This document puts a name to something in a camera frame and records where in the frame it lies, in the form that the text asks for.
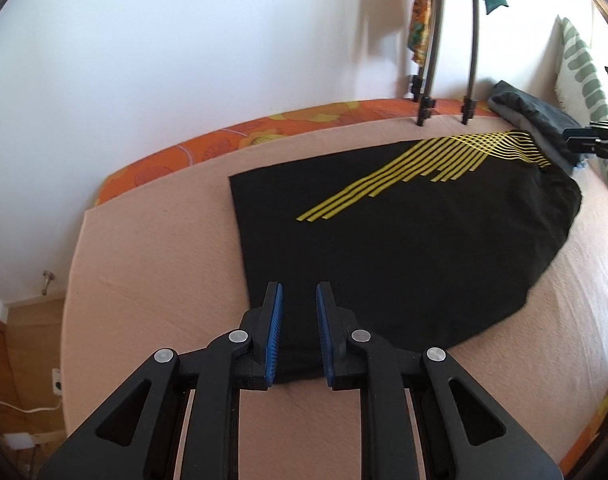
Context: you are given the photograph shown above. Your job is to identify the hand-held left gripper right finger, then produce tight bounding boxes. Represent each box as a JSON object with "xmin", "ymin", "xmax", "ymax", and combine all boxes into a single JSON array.
[{"xmin": 316, "ymin": 281, "xmax": 564, "ymax": 480}]

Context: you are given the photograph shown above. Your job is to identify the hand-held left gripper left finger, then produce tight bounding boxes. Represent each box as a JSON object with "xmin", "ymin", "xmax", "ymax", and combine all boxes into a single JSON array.
[{"xmin": 36, "ymin": 281, "xmax": 285, "ymax": 480}]

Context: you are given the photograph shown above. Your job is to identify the black pants with yellow stripes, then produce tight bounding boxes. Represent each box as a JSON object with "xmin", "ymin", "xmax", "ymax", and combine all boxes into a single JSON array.
[{"xmin": 228, "ymin": 130, "xmax": 583, "ymax": 385}]

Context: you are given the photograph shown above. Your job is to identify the dark grey folded pants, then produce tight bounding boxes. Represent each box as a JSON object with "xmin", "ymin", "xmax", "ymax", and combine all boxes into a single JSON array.
[{"xmin": 488, "ymin": 80, "xmax": 592, "ymax": 171}]

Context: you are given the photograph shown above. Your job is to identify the green and white pillow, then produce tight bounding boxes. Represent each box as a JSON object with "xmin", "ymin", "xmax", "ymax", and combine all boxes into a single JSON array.
[{"xmin": 554, "ymin": 16, "xmax": 608, "ymax": 196}]

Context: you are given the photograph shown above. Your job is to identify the beige blanket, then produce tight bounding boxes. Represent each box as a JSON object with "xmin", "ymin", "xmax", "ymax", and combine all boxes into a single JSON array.
[{"xmin": 61, "ymin": 112, "xmax": 608, "ymax": 480}]

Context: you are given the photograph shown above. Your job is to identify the orange floral bed sheet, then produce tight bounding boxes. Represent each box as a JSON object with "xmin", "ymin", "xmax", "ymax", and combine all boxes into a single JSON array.
[{"xmin": 93, "ymin": 99, "xmax": 608, "ymax": 476}]

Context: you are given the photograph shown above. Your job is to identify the orange patterned scarf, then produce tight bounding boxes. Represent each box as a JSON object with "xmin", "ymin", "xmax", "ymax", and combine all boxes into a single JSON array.
[{"xmin": 406, "ymin": 0, "xmax": 439, "ymax": 67}]

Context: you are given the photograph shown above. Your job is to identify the white box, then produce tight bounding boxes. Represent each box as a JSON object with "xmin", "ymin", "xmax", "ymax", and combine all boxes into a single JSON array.
[{"xmin": 3, "ymin": 431, "xmax": 36, "ymax": 452}]

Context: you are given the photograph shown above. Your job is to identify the folding metal frame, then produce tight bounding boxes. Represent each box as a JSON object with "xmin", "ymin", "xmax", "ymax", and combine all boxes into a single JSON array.
[{"xmin": 411, "ymin": 0, "xmax": 487, "ymax": 127}]

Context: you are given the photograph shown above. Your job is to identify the white cable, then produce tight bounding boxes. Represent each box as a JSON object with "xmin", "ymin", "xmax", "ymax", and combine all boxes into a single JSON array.
[{"xmin": 0, "ymin": 392, "xmax": 65, "ymax": 417}]

